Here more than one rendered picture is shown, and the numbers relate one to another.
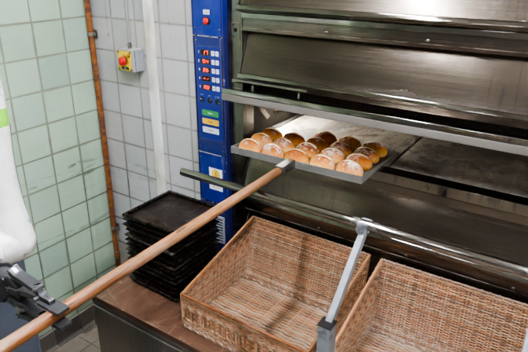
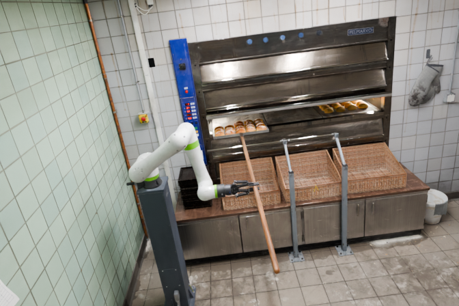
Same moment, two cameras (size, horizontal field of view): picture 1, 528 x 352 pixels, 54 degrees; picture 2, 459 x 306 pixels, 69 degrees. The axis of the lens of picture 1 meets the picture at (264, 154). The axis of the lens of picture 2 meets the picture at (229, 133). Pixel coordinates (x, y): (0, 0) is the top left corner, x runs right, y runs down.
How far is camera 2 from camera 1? 189 cm
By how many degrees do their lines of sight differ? 31
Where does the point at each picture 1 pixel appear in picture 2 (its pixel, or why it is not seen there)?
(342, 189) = (254, 138)
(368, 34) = (255, 82)
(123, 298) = (190, 215)
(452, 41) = (283, 78)
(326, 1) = (238, 74)
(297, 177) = (234, 141)
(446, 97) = (285, 95)
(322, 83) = (242, 102)
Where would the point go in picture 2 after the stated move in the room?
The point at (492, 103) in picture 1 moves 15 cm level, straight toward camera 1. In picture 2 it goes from (299, 93) to (305, 97)
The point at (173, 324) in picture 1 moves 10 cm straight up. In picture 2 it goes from (219, 212) to (218, 203)
